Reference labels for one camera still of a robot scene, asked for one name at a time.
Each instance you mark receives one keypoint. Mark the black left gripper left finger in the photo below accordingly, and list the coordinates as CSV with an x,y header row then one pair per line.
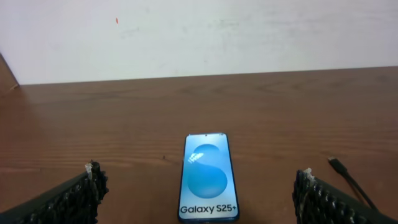
x,y
74,201

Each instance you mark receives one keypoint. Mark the blue Galaxy smartphone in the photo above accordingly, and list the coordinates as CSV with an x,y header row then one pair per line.
x,y
207,187

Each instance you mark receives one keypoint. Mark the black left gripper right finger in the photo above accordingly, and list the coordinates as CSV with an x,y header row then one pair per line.
x,y
318,202

